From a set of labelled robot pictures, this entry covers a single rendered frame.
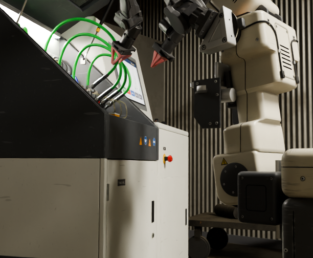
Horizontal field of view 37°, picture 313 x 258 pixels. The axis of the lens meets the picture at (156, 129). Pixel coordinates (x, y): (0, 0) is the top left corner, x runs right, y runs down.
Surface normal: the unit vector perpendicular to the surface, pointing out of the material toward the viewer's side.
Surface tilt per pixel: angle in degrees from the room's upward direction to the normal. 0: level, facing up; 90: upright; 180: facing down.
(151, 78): 90
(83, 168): 90
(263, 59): 90
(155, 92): 90
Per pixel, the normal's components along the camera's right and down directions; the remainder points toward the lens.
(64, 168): -0.28, -0.07
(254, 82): -0.62, -0.07
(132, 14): 0.63, 0.62
